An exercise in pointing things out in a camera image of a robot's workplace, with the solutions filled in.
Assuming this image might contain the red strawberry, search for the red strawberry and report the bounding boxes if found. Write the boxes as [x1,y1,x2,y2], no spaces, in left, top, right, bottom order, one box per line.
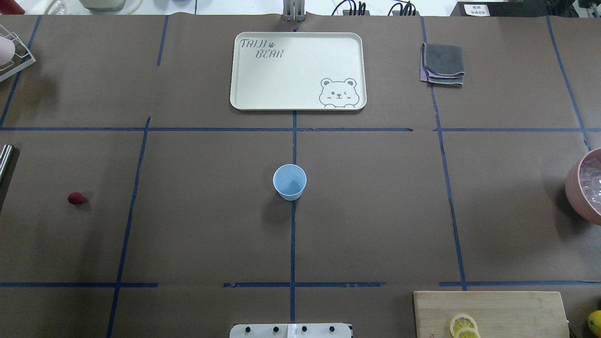
[67,192,85,205]

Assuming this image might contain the light blue plastic cup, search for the light blue plastic cup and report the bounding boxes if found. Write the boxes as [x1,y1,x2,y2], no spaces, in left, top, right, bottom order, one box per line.
[272,163,307,201]

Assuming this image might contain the pile of clear ice cubes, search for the pile of clear ice cubes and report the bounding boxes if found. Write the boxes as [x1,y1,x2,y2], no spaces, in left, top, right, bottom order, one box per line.
[579,157,601,213]

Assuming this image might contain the pink upside-down cup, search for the pink upside-down cup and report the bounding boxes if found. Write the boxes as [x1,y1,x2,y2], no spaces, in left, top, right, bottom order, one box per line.
[0,36,15,66]

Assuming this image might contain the cream bear serving tray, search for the cream bear serving tray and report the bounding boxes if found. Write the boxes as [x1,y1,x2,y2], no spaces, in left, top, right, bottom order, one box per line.
[230,32,367,111]

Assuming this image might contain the folded grey cloth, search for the folded grey cloth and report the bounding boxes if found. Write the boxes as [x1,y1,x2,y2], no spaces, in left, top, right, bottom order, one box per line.
[419,43,464,86]

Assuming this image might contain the lemon slice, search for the lemon slice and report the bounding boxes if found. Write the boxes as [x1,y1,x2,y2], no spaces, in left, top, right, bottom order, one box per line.
[449,313,479,338]
[453,327,481,338]

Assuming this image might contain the wooden cutting board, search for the wooden cutting board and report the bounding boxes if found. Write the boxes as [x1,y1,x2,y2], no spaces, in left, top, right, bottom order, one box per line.
[413,291,570,338]

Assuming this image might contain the black box with label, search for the black box with label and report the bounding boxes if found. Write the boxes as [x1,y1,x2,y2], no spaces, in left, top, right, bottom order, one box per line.
[450,0,556,17]

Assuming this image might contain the pink bowl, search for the pink bowl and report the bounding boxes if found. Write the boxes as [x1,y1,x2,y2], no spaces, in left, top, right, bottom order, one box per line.
[565,148,601,225]

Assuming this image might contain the whole yellow lemon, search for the whole yellow lemon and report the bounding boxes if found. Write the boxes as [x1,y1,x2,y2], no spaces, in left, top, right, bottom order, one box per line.
[587,310,601,338]

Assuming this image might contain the aluminium frame post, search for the aluminium frame post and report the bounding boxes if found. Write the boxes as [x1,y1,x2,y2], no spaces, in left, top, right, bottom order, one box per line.
[283,0,306,22]

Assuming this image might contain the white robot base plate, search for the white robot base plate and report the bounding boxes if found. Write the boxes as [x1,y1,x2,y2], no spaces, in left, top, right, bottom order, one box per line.
[229,323,354,338]

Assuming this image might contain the white wire cup rack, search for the white wire cup rack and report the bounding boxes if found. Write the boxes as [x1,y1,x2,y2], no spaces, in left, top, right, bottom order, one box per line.
[0,25,36,82]

